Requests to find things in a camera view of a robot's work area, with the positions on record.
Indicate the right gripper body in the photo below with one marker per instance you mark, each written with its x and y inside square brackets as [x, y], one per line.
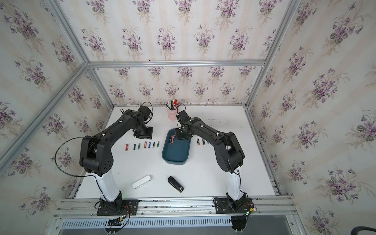
[180, 133]

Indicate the aluminium front rail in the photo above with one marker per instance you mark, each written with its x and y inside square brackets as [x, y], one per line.
[175, 207]

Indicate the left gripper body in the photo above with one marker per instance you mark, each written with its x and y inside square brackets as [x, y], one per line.
[144, 132]

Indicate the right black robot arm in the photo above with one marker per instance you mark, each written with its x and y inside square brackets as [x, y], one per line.
[228, 151]

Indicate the white oblong case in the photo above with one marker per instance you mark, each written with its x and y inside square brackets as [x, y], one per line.
[142, 182]

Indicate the black stapler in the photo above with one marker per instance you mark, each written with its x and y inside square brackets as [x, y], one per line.
[173, 182]

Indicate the teal plastic storage box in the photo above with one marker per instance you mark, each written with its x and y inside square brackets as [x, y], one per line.
[175, 151]

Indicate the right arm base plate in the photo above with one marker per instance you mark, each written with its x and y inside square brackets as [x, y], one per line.
[227, 205]

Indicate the pink pen holder cup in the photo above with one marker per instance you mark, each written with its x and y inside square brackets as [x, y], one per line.
[171, 113]

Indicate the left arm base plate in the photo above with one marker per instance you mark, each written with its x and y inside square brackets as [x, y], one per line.
[117, 208]

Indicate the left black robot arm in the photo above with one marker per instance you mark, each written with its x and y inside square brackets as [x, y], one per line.
[96, 151]

